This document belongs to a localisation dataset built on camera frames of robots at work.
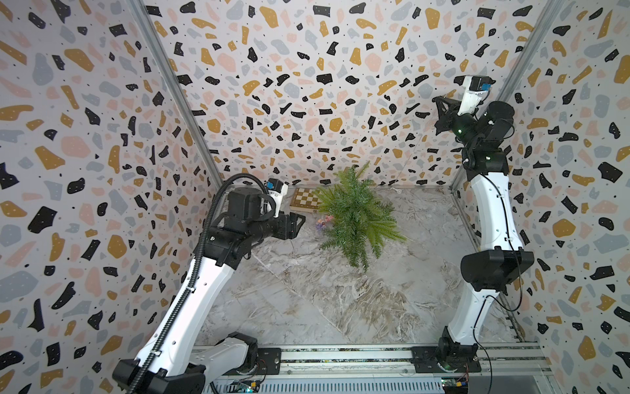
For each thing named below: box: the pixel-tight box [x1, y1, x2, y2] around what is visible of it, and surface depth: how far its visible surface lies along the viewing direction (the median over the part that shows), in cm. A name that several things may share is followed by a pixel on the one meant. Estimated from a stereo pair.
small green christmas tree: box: [314, 160, 408, 272], surface depth 78 cm
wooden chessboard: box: [289, 187, 323, 214], surface depth 115 cm
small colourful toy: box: [315, 218, 327, 232], surface depth 107 cm
